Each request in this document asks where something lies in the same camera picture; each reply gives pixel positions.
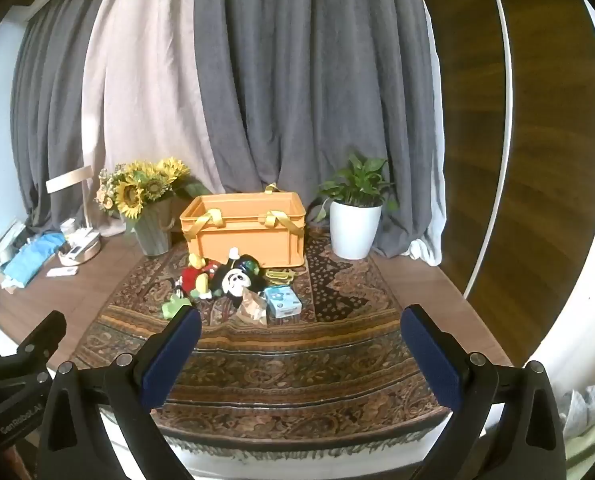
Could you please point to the white sheer curtain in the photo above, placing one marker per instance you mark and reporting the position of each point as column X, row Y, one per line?
column 430, row 252

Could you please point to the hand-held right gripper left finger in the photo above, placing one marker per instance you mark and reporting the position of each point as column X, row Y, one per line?
column 172, row 355

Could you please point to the grey curtain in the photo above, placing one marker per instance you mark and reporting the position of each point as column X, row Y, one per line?
column 317, row 85
column 47, row 110

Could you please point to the white desk lamp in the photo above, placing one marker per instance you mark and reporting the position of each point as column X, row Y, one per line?
column 80, row 250

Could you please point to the grey ribbed vase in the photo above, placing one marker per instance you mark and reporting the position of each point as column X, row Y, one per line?
column 152, row 230

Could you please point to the blue tissue box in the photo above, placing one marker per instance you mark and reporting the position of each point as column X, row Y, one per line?
column 281, row 302

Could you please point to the black and white panda plush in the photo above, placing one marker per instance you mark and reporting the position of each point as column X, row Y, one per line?
column 235, row 282

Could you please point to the pale beige curtain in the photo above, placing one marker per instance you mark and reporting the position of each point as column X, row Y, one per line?
column 147, row 85

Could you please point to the blue cloth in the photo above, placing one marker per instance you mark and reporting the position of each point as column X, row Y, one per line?
column 30, row 260

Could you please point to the patterned brown rug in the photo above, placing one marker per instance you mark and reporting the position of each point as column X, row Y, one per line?
column 302, row 360

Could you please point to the dark wooden panel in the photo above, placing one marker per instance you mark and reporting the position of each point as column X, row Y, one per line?
column 542, row 135

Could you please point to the white curved rail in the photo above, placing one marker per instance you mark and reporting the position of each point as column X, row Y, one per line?
column 505, row 110

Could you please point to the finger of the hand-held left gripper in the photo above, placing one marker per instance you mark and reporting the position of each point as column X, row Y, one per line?
column 42, row 332

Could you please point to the white plant pot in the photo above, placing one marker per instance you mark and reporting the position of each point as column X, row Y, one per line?
column 355, row 230

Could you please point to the crumpled white plastic bag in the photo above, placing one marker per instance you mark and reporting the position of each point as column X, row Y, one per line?
column 580, row 407

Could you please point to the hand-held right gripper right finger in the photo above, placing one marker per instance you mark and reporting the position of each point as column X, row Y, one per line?
column 432, row 360

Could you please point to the light green plush toy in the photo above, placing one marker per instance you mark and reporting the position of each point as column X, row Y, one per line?
column 175, row 306

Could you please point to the green leafy plant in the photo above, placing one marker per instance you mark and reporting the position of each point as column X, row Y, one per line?
column 357, row 180

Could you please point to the sunflower bouquet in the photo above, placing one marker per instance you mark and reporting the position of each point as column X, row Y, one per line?
column 132, row 190

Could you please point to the red furry plush toy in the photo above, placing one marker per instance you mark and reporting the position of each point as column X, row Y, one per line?
column 191, row 277

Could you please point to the white card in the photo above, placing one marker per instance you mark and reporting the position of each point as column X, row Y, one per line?
column 61, row 272

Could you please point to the brown paper package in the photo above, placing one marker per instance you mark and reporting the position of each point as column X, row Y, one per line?
column 251, row 310

